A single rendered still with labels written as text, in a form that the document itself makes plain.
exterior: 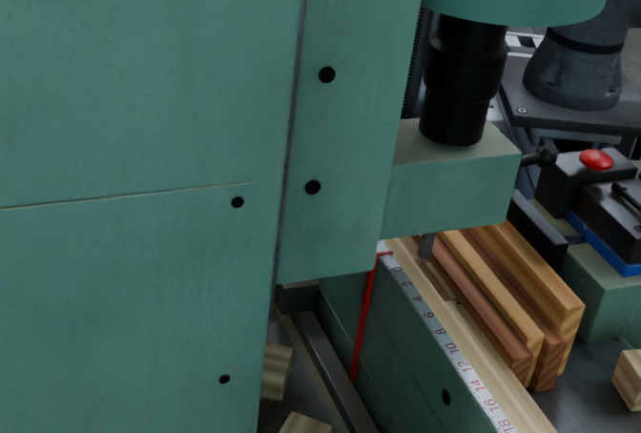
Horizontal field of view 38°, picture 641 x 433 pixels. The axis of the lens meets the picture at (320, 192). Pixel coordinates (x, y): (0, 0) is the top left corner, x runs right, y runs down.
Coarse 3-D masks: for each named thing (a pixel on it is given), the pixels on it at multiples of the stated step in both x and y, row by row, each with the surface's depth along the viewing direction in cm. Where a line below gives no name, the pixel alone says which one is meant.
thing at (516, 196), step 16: (512, 192) 82; (512, 208) 81; (528, 208) 80; (512, 224) 81; (528, 224) 79; (544, 224) 78; (528, 240) 79; (544, 240) 77; (560, 240) 76; (576, 240) 83; (544, 256) 77; (560, 256) 77
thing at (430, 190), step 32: (416, 128) 74; (416, 160) 70; (448, 160) 71; (480, 160) 72; (512, 160) 73; (416, 192) 71; (448, 192) 72; (480, 192) 74; (384, 224) 72; (416, 224) 73; (448, 224) 74; (480, 224) 76
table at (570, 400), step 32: (320, 288) 92; (352, 288) 84; (352, 320) 85; (384, 352) 79; (576, 352) 79; (608, 352) 80; (384, 384) 80; (416, 384) 74; (576, 384) 76; (608, 384) 76; (416, 416) 74; (576, 416) 73; (608, 416) 73; (640, 416) 74
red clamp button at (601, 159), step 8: (584, 152) 84; (592, 152) 84; (600, 152) 84; (584, 160) 83; (592, 160) 83; (600, 160) 83; (608, 160) 83; (592, 168) 83; (600, 168) 82; (608, 168) 83
